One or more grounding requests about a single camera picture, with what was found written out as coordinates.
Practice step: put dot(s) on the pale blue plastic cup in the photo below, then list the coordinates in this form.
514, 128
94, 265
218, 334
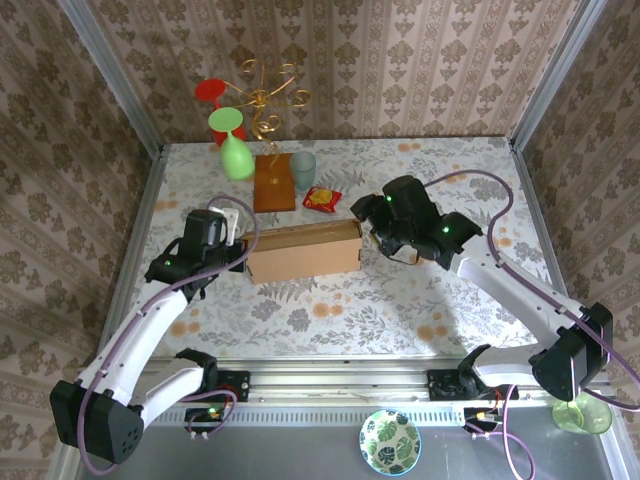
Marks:
303, 170

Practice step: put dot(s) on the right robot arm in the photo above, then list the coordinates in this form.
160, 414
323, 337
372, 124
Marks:
510, 295

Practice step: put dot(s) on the aluminium side rail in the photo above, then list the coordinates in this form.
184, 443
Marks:
142, 210
531, 180

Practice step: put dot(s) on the red snack packet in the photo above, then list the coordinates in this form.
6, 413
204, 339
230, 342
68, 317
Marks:
322, 200

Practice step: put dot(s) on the small black controller board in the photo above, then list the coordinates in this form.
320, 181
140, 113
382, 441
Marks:
480, 416
205, 415

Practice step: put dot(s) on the brown cardboard box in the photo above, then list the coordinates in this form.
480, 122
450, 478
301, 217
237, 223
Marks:
305, 255

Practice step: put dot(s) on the perforated metal strip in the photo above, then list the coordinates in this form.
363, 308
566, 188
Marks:
300, 415

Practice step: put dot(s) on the aluminium frame post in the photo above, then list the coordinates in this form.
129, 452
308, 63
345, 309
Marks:
556, 75
120, 85

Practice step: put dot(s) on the leaf pattern bowl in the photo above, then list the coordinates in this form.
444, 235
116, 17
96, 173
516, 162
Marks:
390, 442

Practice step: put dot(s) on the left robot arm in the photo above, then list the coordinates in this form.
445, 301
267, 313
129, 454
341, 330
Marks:
145, 330

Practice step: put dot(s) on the floral tablecloth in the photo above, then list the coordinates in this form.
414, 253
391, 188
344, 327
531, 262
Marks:
400, 310

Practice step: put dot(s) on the aluminium mounting rail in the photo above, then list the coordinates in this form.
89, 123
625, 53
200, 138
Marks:
325, 380

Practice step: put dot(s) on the red plastic wine glass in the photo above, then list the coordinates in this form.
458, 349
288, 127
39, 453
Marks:
209, 90

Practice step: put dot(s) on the green plastic wine glass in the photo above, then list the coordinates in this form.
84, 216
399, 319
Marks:
236, 160

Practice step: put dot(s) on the green transparent cup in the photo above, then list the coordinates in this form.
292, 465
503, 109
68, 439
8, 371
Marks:
590, 417

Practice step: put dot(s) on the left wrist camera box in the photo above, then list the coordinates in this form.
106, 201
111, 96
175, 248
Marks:
231, 225

